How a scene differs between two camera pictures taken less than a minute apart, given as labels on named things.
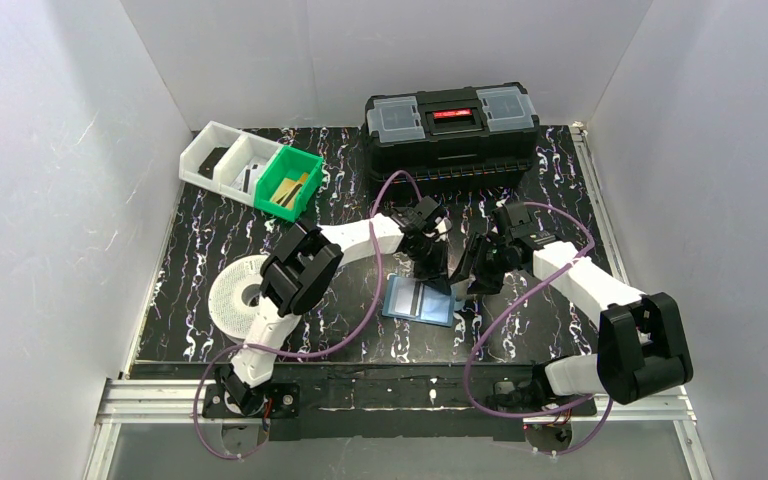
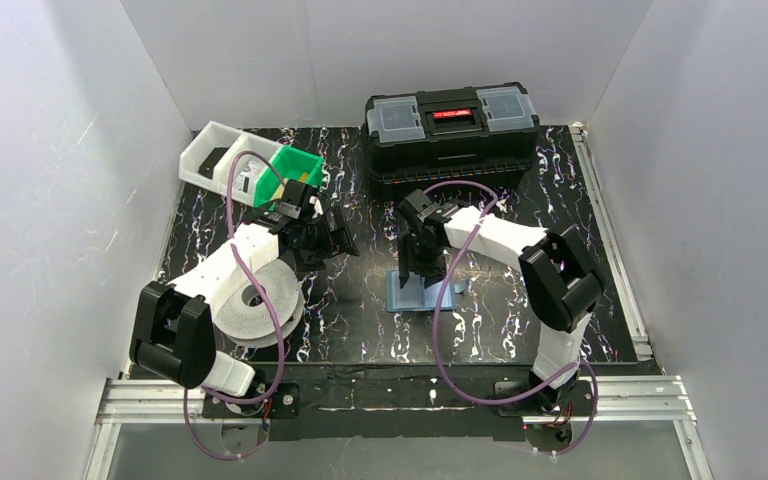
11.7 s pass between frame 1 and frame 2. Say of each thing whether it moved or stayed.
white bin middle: stayed
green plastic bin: stayed
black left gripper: moved
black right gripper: moved
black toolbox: stayed
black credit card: stayed
